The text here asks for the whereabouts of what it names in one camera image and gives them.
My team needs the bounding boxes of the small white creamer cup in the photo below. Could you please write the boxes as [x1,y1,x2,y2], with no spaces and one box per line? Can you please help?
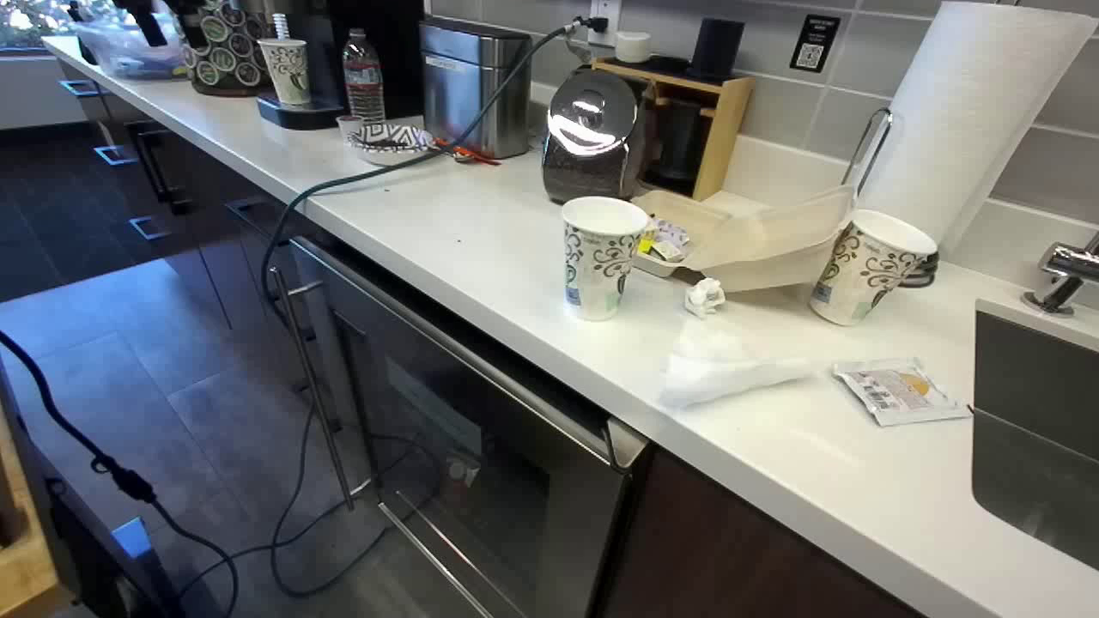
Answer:
[682,278,725,317]

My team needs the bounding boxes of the white plastic bag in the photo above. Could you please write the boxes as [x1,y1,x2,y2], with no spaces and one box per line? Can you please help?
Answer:
[660,320,810,408]

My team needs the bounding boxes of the black power cable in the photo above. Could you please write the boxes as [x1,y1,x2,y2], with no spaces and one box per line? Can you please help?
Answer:
[0,16,610,618]

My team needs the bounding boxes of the sink faucet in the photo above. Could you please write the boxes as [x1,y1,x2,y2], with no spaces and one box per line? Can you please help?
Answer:
[1026,233,1099,314]

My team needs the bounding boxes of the paper cup on coffee maker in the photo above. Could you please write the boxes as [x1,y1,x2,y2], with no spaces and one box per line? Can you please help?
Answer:
[258,38,312,107]

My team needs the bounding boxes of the wooden shelf rack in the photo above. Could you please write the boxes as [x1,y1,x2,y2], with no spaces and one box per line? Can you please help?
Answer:
[597,61,750,198]

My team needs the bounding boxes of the blue patterned small bowl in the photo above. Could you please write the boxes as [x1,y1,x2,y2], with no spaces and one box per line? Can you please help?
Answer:
[335,116,437,166]

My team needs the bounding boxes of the small snack packet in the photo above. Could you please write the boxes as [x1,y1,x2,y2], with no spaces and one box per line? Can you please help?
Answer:
[831,356,966,425]

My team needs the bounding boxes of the coffee pod carousel rack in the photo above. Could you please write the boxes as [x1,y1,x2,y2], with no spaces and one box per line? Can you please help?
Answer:
[167,0,268,98]

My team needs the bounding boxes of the stainless steel box appliance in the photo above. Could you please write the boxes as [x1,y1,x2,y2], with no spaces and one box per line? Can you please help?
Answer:
[417,16,533,157]

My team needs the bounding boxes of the open takeout food container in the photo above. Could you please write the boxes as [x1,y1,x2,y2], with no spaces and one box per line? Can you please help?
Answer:
[639,189,852,292]

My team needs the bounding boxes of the Keurig coffee maker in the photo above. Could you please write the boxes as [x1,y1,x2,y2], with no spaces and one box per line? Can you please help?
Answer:
[252,0,429,130]

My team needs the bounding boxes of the paper towel roll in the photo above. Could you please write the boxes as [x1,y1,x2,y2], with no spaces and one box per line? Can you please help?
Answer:
[860,5,1095,245]

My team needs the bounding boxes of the plastic water bottle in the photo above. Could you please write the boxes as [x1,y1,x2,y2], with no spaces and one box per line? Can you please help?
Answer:
[343,27,383,124]

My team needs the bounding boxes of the kitchen sink basin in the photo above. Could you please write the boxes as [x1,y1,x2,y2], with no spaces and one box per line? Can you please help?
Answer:
[970,314,1099,568]

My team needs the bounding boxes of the patterned paper cup near sink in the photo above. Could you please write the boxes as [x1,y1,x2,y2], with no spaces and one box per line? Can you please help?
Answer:
[807,210,938,327]

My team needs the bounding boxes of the stainless undercounter fridge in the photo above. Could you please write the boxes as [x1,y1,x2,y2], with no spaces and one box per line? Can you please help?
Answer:
[278,233,645,618]

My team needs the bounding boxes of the patterned paper cup centre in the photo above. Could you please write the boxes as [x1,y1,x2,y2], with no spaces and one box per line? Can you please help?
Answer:
[560,197,649,320]

